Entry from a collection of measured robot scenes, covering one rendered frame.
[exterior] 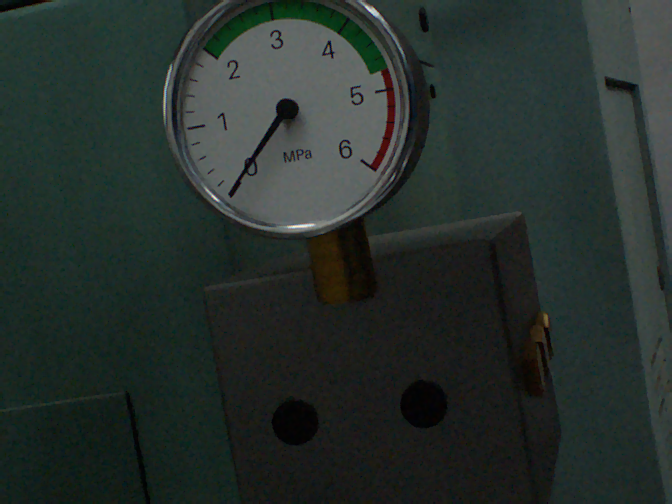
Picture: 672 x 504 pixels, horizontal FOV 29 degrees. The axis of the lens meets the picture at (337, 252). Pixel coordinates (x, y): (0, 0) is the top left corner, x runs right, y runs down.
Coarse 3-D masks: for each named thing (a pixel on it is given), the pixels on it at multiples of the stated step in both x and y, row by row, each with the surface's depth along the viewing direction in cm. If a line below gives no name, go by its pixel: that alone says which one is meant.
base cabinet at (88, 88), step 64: (64, 0) 39; (128, 0) 38; (192, 0) 38; (0, 64) 39; (64, 64) 39; (128, 64) 38; (0, 128) 39; (64, 128) 39; (128, 128) 38; (0, 192) 39; (64, 192) 39; (128, 192) 39; (192, 192) 38; (448, 192) 88; (0, 256) 40; (64, 256) 39; (128, 256) 39; (192, 256) 38; (256, 256) 41; (0, 320) 40; (64, 320) 39; (128, 320) 39; (192, 320) 39; (0, 384) 40; (64, 384) 40; (128, 384) 39; (192, 384) 39; (0, 448) 40; (64, 448) 39; (128, 448) 39; (192, 448) 39
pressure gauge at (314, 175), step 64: (256, 0) 31; (320, 0) 31; (192, 64) 31; (256, 64) 31; (320, 64) 31; (384, 64) 30; (192, 128) 32; (256, 128) 31; (320, 128) 31; (384, 128) 31; (256, 192) 31; (320, 192) 31; (384, 192) 30; (320, 256) 33
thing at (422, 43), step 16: (0, 0) 39; (16, 0) 39; (32, 0) 39; (48, 0) 39; (368, 0) 69; (384, 0) 74; (400, 0) 81; (416, 0) 88; (400, 16) 79; (416, 16) 87; (416, 32) 85; (416, 48) 84; (432, 48) 92; (432, 64) 92
